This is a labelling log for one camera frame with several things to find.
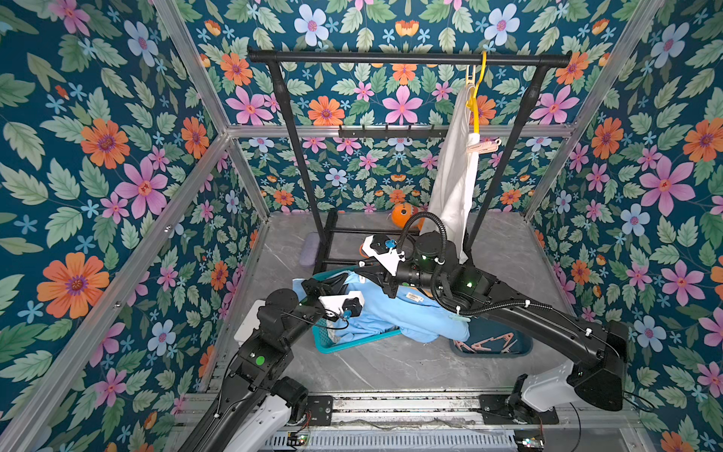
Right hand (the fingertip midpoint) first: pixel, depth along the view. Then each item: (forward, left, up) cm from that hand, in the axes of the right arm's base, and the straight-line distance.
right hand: (366, 255), depth 64 cm
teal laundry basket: (-9, +14, -29) cm, 33 cm away
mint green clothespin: (-7, -23, -16) cm, 29 cm away
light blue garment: (-7, -1, -14) cm, 15 cm away
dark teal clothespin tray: (-6, -37, -34) cm, 50 cm away
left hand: (-3, +5, -3) cm, 6 cm away
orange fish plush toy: (+39, -9, -24) cm, 47 cm away
